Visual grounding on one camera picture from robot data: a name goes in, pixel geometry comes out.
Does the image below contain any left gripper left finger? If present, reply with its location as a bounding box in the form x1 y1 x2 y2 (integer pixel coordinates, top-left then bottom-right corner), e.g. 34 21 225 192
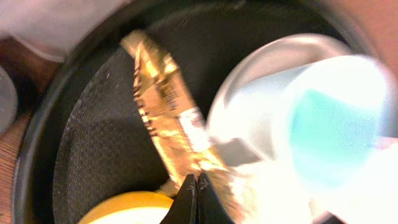
160 174 197 224

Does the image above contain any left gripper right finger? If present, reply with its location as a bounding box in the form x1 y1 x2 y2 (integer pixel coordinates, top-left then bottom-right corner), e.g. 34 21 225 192
197 173 234 224

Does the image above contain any yellow bowl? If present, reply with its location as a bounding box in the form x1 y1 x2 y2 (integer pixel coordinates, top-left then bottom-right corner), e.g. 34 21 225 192
78 191 174 224

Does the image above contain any gold brown snack wrapper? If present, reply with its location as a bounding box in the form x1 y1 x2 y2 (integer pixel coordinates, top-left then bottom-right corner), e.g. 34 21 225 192
121 30 244 223

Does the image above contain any clear plastic waste bin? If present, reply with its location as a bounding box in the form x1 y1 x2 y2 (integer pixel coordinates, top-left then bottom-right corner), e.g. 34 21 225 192
1 0 131 62

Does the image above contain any grey plate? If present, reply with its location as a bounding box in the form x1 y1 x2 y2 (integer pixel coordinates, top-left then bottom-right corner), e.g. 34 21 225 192
207 34 353 166

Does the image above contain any round black serving tray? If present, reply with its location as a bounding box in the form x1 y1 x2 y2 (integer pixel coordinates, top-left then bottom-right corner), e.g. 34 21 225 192
12 0 371 223

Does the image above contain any blue cup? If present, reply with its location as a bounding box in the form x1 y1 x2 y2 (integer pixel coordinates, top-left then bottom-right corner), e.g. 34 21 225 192
271 55 390 192

